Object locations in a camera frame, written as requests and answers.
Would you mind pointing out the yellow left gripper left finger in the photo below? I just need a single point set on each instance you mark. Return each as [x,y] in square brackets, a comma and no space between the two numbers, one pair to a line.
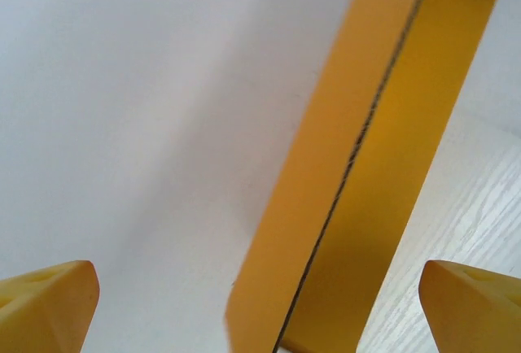
[45,308]

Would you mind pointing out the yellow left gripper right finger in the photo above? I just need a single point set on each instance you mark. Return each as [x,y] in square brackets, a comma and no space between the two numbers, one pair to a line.
[476,312]

